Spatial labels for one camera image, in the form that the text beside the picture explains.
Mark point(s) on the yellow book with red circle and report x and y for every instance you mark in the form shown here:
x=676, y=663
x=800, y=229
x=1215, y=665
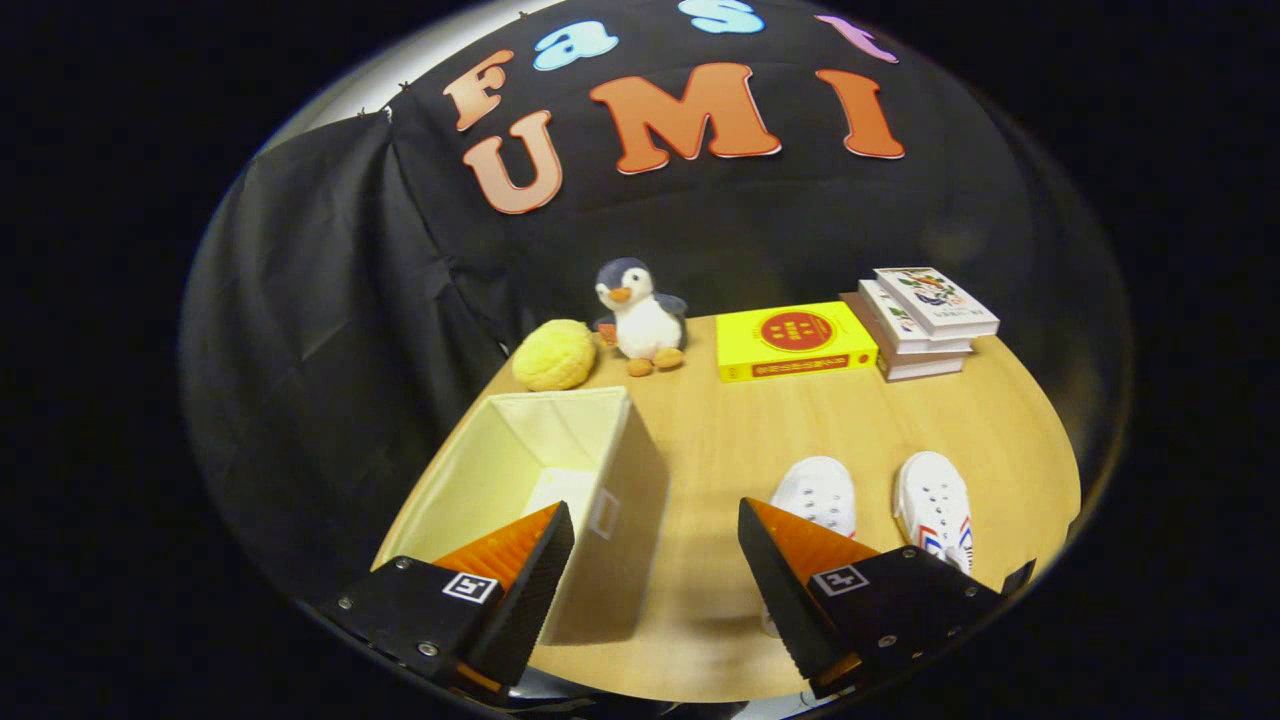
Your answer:
x=795, y=340

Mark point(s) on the brown-edged thick book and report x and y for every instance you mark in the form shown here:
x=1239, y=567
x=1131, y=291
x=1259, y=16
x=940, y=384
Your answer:
x=915, y=368

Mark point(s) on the white book with floral cover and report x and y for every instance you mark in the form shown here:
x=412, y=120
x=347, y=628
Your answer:
x=890, y=315

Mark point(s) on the beige fabric storage box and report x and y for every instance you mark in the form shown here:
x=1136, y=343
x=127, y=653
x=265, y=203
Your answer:
x=632, y=580

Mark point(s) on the penguin plush toy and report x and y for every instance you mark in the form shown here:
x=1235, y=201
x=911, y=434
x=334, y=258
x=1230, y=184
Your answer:
x=645, y=325

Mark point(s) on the black backdrop cloth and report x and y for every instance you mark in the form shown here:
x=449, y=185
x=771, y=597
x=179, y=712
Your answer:
x=750, y=230

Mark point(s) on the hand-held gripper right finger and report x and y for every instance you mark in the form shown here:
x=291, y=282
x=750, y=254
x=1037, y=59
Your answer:
x=785, y=600

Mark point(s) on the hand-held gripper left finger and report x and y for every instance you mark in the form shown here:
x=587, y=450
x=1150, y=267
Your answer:
x=520, y=610

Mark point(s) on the white canvas shoe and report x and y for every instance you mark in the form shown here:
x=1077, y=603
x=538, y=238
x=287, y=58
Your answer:
x=930, y=495
x=815, y=490

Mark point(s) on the yellow round plush toy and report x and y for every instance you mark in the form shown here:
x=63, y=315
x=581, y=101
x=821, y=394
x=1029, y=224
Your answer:
x=553, y=355

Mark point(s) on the white book with bird cover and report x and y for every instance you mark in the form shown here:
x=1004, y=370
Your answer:
x=935, y=298

